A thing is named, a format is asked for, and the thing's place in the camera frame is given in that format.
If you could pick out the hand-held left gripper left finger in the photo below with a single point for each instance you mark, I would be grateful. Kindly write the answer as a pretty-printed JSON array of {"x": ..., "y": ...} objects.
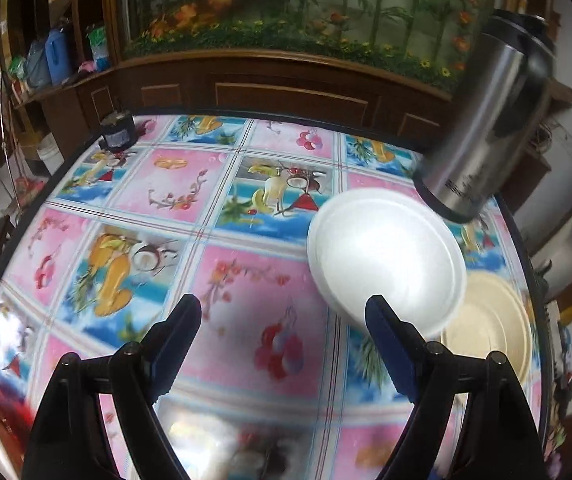
[{"x": 171, "y": 360}]

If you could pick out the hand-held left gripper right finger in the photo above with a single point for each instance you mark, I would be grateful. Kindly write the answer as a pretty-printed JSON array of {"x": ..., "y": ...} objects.
[{"x": 390, "y": 355}]

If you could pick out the beige ribbed bowl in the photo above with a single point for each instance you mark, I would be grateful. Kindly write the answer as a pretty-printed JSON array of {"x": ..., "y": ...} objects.
[{"x": 495, "y": 320}]

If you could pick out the large red scalloped plate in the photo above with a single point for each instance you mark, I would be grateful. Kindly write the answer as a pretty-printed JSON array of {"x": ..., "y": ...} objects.
[{"x": 13, "y": 415}]

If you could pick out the fruit printed tablecloth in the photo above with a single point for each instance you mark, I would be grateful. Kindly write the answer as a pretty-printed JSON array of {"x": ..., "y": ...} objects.
[{"x": 246, "y": 290}]

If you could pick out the small black jar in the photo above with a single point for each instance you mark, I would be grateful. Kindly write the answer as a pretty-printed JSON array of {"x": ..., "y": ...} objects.
[{"x": 117, "y": 132}]

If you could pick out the white bucket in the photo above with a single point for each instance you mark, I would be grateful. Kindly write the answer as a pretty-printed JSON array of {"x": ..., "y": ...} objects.
[{"x": 51, "y": 157}]

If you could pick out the stainless steel thermos jug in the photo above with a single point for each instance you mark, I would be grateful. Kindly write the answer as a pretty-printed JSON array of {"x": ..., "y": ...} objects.
[{"x": 495, "y": 110}]

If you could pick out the dark wooden cabinet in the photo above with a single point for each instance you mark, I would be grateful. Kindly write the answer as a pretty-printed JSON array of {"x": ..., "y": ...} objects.
[{"x": 286, "y": 95}]

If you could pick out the pink cloth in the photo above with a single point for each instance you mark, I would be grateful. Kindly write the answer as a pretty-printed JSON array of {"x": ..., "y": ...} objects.
[{"x": 87, "y": 67}]

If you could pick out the grey blue bag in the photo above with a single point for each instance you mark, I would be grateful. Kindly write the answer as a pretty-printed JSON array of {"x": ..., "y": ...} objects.
[{"x": 37, "y": 67}]

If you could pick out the blue thermos flask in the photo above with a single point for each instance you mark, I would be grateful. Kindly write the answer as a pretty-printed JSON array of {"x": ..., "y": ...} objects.
[{"x": 59, "y": 57}]

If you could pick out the green snack packet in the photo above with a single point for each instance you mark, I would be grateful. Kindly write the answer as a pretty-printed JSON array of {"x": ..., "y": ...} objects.
[{"x": 17, "y": 67}]

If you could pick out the artificial flower glass display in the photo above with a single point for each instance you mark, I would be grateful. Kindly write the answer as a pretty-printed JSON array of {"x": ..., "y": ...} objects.
[{"x": 291, "y": 5}]

